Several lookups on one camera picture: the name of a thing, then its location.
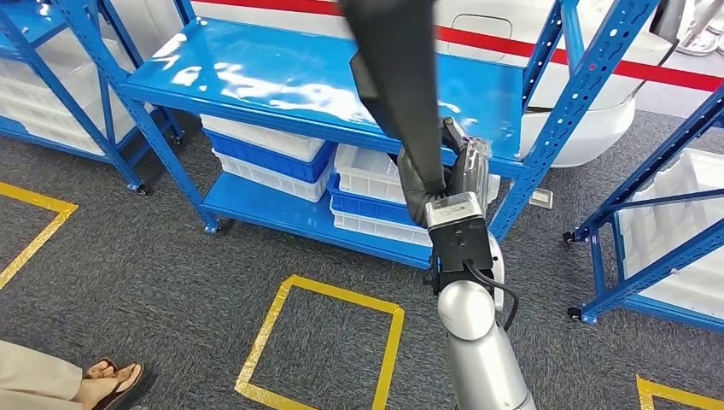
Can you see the black plastic plate holder part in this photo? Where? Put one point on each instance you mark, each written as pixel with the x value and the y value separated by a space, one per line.
pixel 396 85

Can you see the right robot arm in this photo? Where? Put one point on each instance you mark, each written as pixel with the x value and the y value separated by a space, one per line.
pixel 481 362

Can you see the blue metal shelf rack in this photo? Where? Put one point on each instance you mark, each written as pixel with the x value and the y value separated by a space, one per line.
pixel 22 22
pixel 283 73
pixel 639 283

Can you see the yellow floor tape square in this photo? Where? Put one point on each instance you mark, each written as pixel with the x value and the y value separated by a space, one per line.
pixel 266 339

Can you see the silver floor socket plate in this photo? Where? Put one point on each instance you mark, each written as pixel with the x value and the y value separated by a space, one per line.
pixel 541 198

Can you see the white car body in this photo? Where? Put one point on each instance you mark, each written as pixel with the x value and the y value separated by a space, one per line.
pixel 582 136

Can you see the flat dark sandal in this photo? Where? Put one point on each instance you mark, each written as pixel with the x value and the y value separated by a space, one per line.
pixel 129 390

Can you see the person's foot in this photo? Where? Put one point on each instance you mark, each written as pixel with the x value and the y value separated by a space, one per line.
pixel 99 369
pixel 96 390

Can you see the red barrier belt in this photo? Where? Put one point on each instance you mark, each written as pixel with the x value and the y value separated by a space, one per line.
pixel 650 72

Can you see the person's leg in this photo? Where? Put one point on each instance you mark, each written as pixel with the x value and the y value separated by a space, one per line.
pixel 34 373

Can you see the silver metal stand base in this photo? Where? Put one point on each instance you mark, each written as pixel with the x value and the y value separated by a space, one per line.
pixel 701 39

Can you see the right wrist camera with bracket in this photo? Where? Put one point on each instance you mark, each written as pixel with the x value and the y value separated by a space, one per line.
pixel 458 249

